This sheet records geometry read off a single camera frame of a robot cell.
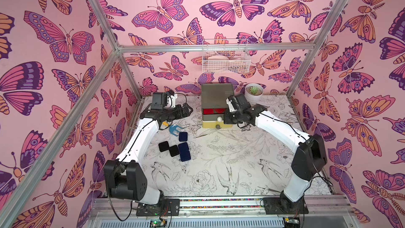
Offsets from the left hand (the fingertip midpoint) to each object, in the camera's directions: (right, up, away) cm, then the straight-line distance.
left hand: (188, 110), depth 83 cm
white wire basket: (+23, +33, +12) cm, 42 cm away
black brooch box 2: (-9, -24, +9) cm, 27 cm away
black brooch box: (-16, -22, +13) cm, 31 cm away
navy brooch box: (-3, -23, +10) cm, 26 cm away
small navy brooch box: (-5, -16, +15) cm, 23 cm away
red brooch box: (+14, -1, +9) cm, 17 cm away
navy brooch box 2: (-2, -28, +8) cm, 29 cm away
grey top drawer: (+14, -3, +3) cm, 15 cm away
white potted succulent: (+43, +12, +26) cm, 52 cm away
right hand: (+17, -5, +2) cm, 18 cm away
